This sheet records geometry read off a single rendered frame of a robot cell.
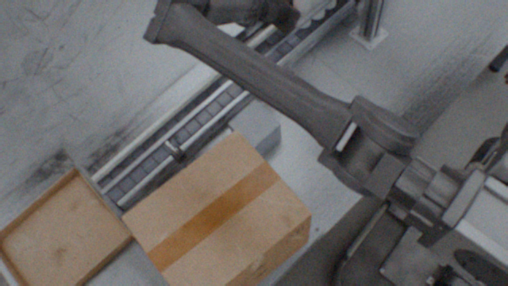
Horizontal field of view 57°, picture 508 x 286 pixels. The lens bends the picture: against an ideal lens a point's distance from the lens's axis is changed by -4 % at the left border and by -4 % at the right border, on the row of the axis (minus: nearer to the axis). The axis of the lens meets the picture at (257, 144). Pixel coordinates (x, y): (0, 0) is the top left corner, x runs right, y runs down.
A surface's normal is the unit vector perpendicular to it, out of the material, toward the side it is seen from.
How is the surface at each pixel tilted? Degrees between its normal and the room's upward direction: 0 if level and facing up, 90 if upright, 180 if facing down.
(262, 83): 40
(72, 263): 0
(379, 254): 0
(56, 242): 0
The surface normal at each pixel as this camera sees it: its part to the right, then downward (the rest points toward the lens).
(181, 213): -0.07, -0.40
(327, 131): -0.39, 0.22
